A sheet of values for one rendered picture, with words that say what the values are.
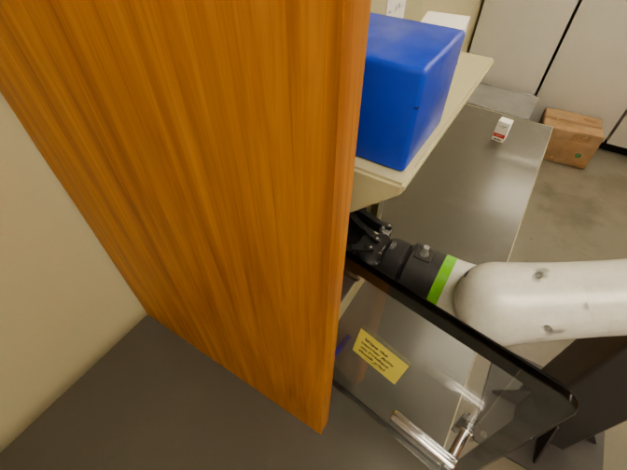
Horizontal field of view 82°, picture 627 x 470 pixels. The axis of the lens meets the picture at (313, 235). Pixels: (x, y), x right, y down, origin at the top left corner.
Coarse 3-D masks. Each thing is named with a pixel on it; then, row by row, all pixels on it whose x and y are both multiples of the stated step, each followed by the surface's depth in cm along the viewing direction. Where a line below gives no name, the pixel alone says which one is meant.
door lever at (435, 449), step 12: (396, 420) 46; (408, 420) 46; (408, 432) 45; (420, 432) 45; (456, 432) 47; (468, 432) 45; (420, 444) 45; (432, 444) 44; (456, 444) 45; (432, 456) 44; (444, 456) 43; (456, 456) 44; (444, 468) 43
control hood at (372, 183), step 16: (464, 64) 48; (480, 64) 48; (464, 80) 44; (480, 80) 45; (448, 96) 42; (464, 96) 42; (448, 112) 39; (432, 144) 36; (368, 160) 33; (416, 160) 33; (368, 176) 32; (384, 176) 32; (400, 176) 32; (352, 192) 35; (368, 192) 33; (384, 192) 32; (400, 192) 32; (352, 208) 36
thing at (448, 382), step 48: (384, 288) 39; (384, 336) 45; (432, 336) 39; (480, 336) 34; (336, 384) 69; (384, 384) 54; (432, 384) 44; (480, 384) 38; (528, 384) 33; (432, 432) 52; (480, 432) 43; (528, 432) 37
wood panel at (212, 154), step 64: (0, 0) 32; (64, 0) 27; (128, 0) 23; (192, 0) 20; (256, 0) 18; (320, 0) 16; (0, 64) 41; (64, 64) 33; (128, 64) 28; (192, 64) 24; (256, 64) 21; (320, 64) 19; (64, 128) 42; (128, 128) 34; (192, 128) 28; (256, 128) 24; (320, 128) 21; (128, 192) 44; (192, 192) 35; (256, 192) 29; (320, 192) 25; (128, 256) 63; (192, 256) 46; (256, 256) 36; (320, 256) 30; (192, 320) 67; (256, 320) 48; (320, 320) 38; (256, 384) 72; (320, 384) 51
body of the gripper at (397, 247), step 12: (384, 240) 67; (396, 240) 64; (360, 252) 65; (372, 252) 65; (384, 252) 62; (396, 252) 62; (372, 264) 63; (384, 264) 62; (396, 264) 61; (396, 276) 62
